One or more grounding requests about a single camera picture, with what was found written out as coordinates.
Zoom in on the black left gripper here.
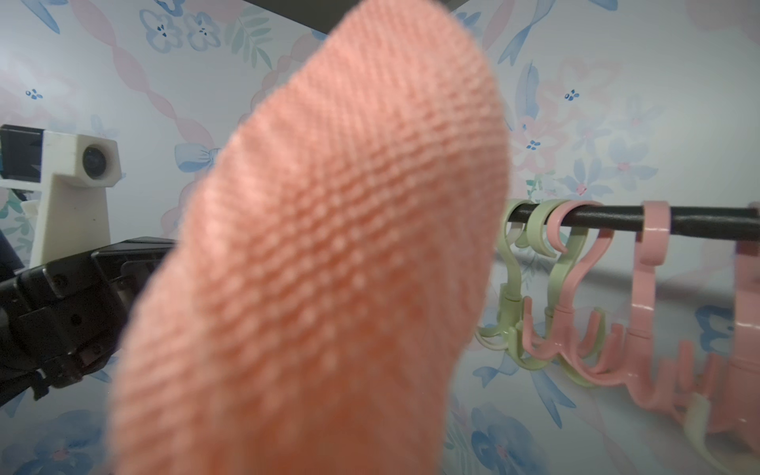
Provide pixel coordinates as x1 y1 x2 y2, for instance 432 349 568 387
1 237 175 405

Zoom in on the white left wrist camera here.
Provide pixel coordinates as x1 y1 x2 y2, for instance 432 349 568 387
1 125 123 267

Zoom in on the pink crossbody bag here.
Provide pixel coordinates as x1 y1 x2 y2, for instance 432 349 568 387
109 1 510 474

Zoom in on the black clothes rack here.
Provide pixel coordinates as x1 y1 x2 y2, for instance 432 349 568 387
251 0 759 241

